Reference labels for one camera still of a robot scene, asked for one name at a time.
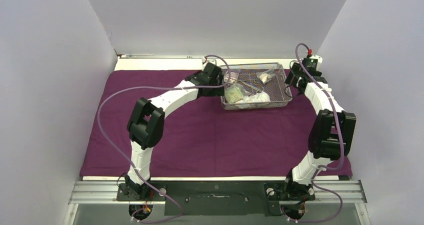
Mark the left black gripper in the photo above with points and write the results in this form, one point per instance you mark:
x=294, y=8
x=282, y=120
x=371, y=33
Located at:
x=215, y=91

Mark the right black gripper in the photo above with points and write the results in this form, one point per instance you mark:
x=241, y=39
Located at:
x=291, y=79

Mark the green packet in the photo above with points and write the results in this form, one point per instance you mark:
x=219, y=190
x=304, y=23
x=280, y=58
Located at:
x=234, y=94

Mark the white gauze bag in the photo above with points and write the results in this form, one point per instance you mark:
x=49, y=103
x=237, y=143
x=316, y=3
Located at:
x=266, y=76

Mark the wire mesh instrument tray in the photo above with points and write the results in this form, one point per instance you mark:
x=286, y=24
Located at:
x=280, y=94

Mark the purple cloth wrap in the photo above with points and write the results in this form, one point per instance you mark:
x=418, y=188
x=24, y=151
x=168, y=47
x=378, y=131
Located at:
x=200, y=139

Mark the pink packet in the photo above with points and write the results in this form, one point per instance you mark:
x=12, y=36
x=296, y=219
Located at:
x=231, y=76

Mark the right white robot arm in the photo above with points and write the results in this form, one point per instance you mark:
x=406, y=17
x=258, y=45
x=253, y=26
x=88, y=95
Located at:
x=331, y=135

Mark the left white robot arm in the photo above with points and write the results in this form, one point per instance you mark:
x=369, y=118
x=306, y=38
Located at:
x=147, y=121

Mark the metal surgical scissors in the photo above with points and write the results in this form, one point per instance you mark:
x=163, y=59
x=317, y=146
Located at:
x=252, y=86

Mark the white cotton balls bag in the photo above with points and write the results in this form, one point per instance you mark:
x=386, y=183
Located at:
x=261, y=97

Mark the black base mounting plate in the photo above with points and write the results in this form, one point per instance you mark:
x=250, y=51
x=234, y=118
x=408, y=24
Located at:
x=219, y=198

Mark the aluminium frame rail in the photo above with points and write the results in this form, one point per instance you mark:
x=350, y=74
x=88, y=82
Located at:
x=106, y=192

